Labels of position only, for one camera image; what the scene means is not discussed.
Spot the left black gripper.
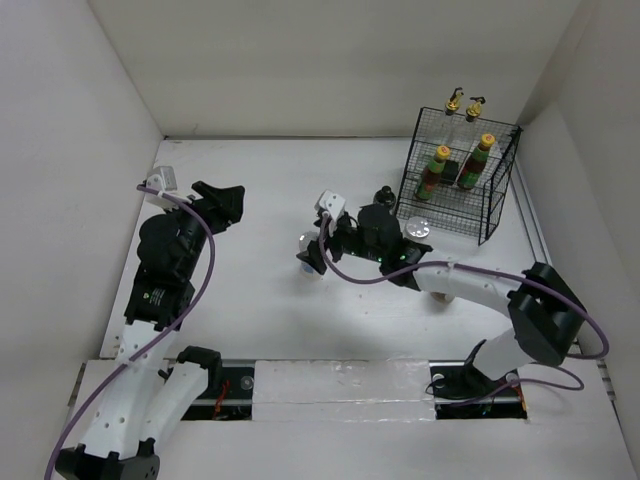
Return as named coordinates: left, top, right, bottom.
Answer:
left=162, top=182, right=243, bottom=278

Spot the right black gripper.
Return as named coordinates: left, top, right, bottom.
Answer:
left=297, top=212, right=386, bottom=273

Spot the silver lid jar blue label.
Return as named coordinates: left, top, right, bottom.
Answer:
left=299, top=231, right=321, bottom=281

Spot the black cap white spice jar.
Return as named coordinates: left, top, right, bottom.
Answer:
left=373, top=185, right=396, bottom=209

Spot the dark sauce glass cruet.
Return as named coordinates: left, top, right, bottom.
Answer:
left=442, top=87, right=464, bottom=185

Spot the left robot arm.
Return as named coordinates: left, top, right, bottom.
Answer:
left=44, top=181, right=245, bottom=479

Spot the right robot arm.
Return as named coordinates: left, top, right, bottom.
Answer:
left=297, top=204, right=586, bottom=402

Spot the black cap brown spice jar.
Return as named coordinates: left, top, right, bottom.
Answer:
left=431, top=292, right=455, bottom=303

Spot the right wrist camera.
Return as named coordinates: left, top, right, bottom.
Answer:
left=314, top=190, right=346, bottom=221

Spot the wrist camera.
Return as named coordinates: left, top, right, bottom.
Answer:
left=144, top=166, right=178, bottom=209
left=314, top=190, right=346, bottom=221

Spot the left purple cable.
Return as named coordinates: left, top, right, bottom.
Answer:
left=42, top=183, right=219, bottom=480

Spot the purple cable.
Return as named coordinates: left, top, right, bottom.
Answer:
left=42, top=183, right=219, bottom=480
left=319, top=212, right=611, bottom=406

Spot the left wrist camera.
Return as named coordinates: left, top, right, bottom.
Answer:
left=144, top=166, right=178, bottom=209

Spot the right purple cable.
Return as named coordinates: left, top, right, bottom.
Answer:
left=319, top=212, right=611, bottom=406

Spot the black wire rack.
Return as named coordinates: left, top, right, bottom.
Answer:
left=393, top=107, right=522, bottom=245

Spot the metal base rail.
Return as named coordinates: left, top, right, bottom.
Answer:
left=184, top=361, right=527, bottom=421

